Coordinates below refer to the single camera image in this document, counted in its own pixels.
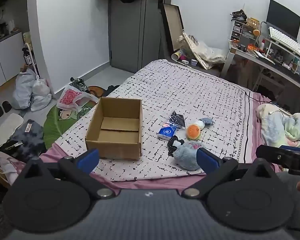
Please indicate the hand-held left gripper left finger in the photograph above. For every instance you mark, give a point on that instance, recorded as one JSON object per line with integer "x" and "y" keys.
{"x": 88, "y": 160}

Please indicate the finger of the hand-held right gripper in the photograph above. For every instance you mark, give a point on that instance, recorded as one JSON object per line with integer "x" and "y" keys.
{"x": 291, "y": 148}
{"x": 272, "y": 155}

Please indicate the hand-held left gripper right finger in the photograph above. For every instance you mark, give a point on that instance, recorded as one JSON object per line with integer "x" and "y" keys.
{"x": 207, "y": 161}

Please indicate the pale blue soft bundle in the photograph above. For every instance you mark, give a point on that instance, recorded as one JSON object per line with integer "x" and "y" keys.
{"x": 186, "y": 158}

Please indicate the orange plush ball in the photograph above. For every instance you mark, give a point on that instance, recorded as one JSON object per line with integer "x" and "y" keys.
{"x": 193, "y": 132}

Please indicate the brown cardboard box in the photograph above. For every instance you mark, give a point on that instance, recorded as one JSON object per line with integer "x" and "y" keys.
{"x": 113, "y": 140}

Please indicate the black lace scrunchie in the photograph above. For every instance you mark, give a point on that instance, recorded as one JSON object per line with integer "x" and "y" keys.
{"x": 170, "y": 145}

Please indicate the pastel fluffy blanket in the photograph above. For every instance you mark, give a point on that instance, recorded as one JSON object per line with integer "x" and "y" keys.
{"x": 282, "y": 127}

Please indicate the blue-grey knitted mitten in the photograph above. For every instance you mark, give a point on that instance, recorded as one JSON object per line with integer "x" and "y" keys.
{"x": 207, "y": 121}

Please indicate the green printed rug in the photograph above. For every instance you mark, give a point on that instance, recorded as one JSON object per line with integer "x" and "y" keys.
{"x": 57, "y": 125}

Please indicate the blue tissue packet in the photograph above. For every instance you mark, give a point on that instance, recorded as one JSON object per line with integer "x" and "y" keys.
{"x": 167, "y": 132}

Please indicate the black patterned pouch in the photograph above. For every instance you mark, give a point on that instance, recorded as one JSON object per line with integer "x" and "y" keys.
{"x": 177, "y": 120}

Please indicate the dark tie-dye garment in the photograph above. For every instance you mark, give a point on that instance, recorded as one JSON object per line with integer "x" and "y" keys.
{"x": 30, "y": 140}

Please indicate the red-printed plastic bag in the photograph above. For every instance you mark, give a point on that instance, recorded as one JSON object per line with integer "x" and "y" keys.
{"x": 70, "y": 100}

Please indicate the white black-patterned bedspread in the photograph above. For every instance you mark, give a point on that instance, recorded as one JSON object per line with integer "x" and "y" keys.
{"x": 180, "y": 90}

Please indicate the tied white plastic bag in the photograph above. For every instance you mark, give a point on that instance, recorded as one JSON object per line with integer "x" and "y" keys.
{"x": 41, "y": 95}

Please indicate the pink tote bag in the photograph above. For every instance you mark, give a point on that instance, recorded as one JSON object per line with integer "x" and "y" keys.
{"x": 6, "y": 166}

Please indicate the dark desk with white leg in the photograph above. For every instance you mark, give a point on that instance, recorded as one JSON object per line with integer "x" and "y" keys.
{"x": 272, "y": 67}

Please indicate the white fluffy floor mat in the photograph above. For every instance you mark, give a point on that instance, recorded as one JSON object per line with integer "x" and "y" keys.
{"x": 5, "y": 130}

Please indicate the large grey plastic bag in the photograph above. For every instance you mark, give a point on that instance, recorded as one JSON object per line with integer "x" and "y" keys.
{"x": 23, "y": 90}

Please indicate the small lavender box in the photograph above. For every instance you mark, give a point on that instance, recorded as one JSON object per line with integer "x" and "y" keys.
{"x": 194, "y": 62}

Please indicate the small white gadget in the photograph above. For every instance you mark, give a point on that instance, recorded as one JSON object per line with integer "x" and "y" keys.
{"x": 186, "y": 61}

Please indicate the white keyboard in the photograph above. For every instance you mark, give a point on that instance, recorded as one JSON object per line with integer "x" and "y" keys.
{"x": 285, "y": 41}

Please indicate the beige tote bag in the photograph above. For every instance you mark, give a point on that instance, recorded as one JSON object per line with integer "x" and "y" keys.
{"x": 210, "y": 52}

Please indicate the paper cup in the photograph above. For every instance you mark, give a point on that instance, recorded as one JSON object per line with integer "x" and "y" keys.
{"x": 176, "y": 55}

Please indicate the orange round lamp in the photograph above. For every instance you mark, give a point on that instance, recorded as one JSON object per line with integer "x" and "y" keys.
{"x": 256, "y": 32}

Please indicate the small drawer organiser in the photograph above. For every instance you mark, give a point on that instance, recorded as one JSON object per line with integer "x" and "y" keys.
{"x": 241, "y": 33}

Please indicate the black computer monitor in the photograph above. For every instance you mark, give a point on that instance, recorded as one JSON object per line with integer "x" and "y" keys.
{"x": 283, "y": 17}

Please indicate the wicker basket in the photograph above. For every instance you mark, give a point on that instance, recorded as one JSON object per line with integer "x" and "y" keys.
{"x": 253, "y": 22}

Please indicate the white lower cabinet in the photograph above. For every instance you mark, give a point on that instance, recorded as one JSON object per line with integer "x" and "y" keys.
{"x": 7, "y": 55}

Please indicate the dark grey wardrobe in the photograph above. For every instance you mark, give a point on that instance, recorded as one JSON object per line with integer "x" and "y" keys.
{"x": 130, "y": 30}

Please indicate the black picture frame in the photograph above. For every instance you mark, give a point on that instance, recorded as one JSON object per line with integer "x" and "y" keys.
{"x": 168, "y": 27}

